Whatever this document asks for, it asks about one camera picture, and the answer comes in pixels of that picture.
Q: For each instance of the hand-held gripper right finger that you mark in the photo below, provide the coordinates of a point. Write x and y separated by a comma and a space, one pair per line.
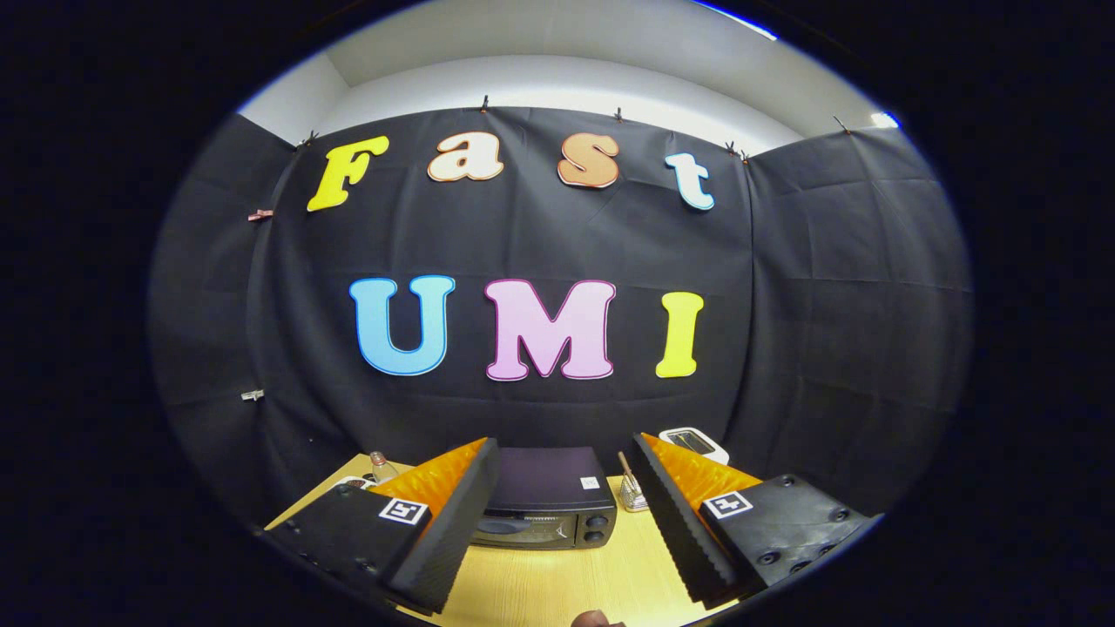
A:
675, 527

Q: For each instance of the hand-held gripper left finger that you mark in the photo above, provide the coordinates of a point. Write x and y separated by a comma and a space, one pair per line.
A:
453, 531

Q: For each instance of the black toaster oven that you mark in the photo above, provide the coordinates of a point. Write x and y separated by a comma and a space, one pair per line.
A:
544, 479

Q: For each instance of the white toaster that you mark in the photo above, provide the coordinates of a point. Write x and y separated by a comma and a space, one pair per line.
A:
710, 451

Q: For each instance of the brown wooden stick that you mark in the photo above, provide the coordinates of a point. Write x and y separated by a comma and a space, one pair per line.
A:
625, 466

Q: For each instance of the clear plastic water bottle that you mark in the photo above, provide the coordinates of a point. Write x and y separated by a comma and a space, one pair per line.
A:
381, 470

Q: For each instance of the white divided snack dish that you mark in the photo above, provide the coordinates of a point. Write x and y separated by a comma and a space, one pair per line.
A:
353, 482

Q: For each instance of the pink cloth clip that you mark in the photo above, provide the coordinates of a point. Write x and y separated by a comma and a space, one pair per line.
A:
260, 215

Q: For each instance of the row of black cloth clips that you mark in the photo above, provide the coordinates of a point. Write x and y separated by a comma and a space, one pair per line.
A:
484, 104

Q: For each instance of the small ceiling light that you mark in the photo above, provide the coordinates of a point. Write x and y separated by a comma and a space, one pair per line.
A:
887, 120

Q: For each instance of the long ceiling light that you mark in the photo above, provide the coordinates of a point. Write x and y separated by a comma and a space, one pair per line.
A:
740, 17

